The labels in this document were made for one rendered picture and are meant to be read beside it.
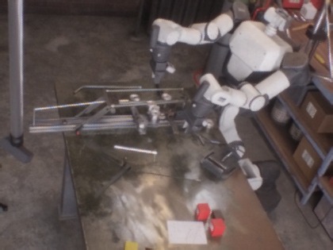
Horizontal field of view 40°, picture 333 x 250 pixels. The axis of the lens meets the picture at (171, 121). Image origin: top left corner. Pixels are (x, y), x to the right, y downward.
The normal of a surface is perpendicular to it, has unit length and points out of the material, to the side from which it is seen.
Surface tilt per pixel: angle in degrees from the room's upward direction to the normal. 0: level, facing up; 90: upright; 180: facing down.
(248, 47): 74
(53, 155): 0
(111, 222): 0
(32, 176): 0
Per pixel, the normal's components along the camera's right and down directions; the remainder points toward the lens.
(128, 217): 0.20, -0.76
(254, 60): -0.63, 0.11
